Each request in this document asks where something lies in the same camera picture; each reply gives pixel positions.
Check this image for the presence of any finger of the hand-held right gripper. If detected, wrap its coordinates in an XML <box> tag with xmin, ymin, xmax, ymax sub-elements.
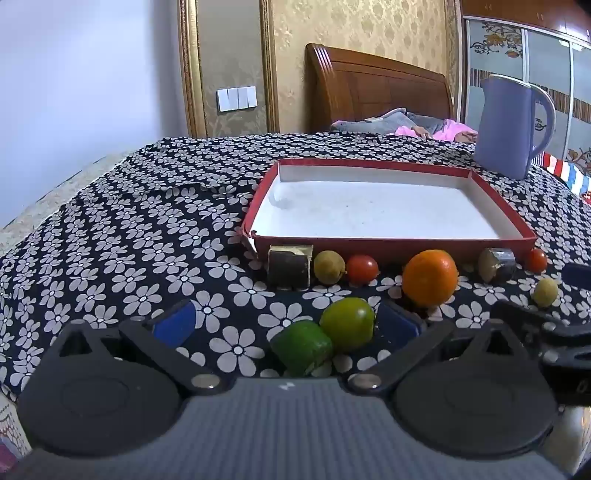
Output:
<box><xmin>495</xmin><ymin>300</ymin><xmax>591</xmax><ymax>343</ymax></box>
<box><xmin>562</xmin><ymin>263</ymin><xmax>591</xmax><ymax>291</ymax></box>

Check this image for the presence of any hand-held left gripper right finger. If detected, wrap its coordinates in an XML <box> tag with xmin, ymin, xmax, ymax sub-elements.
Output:
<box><xmin>347</xmin><ymin>301</ymin><xmax>529</xmax><ymax>395</ymax></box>

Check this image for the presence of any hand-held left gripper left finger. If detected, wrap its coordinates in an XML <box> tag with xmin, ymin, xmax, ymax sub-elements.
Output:
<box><xmin>58</xmin><ymin>300</ymin><xmax>225</xmax><ymax>395</ymax></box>

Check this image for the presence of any yellow round longan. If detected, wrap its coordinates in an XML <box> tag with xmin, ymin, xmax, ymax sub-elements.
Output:
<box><xmin>532</xmin><ymin>277</ymin><xmax>559</xmax><ymax>308</ymax></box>
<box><xmin>314</xmin><ymin>250</ymin><xmax>346</xmax><ymax>284</ymax></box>

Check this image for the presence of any red cherry tomato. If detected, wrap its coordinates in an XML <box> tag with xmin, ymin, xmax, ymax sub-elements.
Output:
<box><xmin>524</xmin><ymin>248</ymin><xmax>549</xmax><ymax>273</ymax></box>
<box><xmin>346</xmin><ymin>255</ymin><xmax>379</xmax><ymax>284</ymax></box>

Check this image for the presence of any large green tomato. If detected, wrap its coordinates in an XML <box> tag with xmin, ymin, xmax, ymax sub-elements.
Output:
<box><xmin>320</xmin><ymin>298</ymin><xmax>376</xmax><ymax>354</ymax></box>

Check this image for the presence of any orange mandarin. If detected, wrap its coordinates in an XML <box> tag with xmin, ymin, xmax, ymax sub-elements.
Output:
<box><xmin>402</xmin><ymin>249</ymin><xmax>459</xmax><ymax>308</ymax></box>

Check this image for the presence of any short dark sugarcane piece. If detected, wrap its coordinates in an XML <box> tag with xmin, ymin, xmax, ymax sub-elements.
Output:
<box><xmin>478</xmin><ymin>248</ymin><xmax>517</xmax><ymax>283</ymax></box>

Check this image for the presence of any green fruit chunk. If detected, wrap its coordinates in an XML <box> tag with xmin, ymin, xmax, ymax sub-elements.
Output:
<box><xmin>270</xmin><ymin>320</ymin><xmax>334</xmax><ymax>377</ymax></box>

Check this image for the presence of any red cardboard box tray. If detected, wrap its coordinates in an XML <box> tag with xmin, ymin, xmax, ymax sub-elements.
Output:
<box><xmin>241</xmin><ymin>159</ymin><xmax>539</xmax><ymax>267</ymax></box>

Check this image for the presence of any notched dark sugarcane piece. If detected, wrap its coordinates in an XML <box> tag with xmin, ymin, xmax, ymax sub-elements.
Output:
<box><xmin>268</xmin><ymin>244</ymin><xmax>315</xmax><ymax>287</ymax></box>

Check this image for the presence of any black white floral blanket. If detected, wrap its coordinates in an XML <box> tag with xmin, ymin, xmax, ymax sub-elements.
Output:
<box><xmin>0</xmin><ymin>133</ymin><xmax>591</xmax><ymax>446</ymax></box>

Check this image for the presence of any red blue striped cloth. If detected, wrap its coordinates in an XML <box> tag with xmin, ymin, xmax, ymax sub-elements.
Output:
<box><xmin>531</xmin><ymin>151</ymin><xmax>591</xmax><ymax>200</ymax></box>

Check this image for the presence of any purple plastic jug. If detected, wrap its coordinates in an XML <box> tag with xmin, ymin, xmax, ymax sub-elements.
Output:
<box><xmin>473</xmin><ymin>74</ymin><xmax>556</xmax><ymax>181</ymax></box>

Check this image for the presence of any pink cloth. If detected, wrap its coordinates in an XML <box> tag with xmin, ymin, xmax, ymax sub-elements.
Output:
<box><xmin>394</xmin><ymin>119</ymin><xmax>478</xmax><ymax>144</ymax></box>

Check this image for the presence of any floral glass wardrobe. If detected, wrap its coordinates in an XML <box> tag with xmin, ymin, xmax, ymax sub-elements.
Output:
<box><xmin>462</xmin><ymin>14</ymin><xmax>591</xmax><ymax>178</ymax></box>

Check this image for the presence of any wooden bed headboard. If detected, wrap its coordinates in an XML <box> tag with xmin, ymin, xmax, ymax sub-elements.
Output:
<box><xmin>305</xmin><ymin>43</ymin><xmax>455</xmax><ymax>133</ymax></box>

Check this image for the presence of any white wall light switch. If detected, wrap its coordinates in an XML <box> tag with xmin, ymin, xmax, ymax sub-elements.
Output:
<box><xmin>216</xmin><ymin>85</ymin><xmax>258</xmax><ymax>112</ymax></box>

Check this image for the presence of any gold framed wall panel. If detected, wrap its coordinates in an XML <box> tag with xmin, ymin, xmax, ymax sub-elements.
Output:
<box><xmin>178</xmin><ymin>0</ymin><xmax>280</xmax><ymax>138</ymax></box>

